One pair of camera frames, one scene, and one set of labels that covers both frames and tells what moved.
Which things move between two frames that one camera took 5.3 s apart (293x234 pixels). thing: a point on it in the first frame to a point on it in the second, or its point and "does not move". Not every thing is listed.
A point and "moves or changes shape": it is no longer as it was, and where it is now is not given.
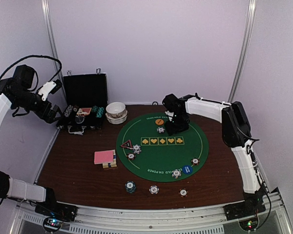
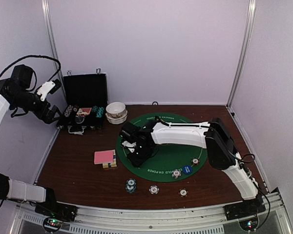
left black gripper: (49, 117) does not move
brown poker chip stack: (183, 192) does not move
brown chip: (195, 161) does not move
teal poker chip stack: (130, 186) moves or changes shape
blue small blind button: (187, 169) does not move
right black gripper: (171, 129) to (138, 161)
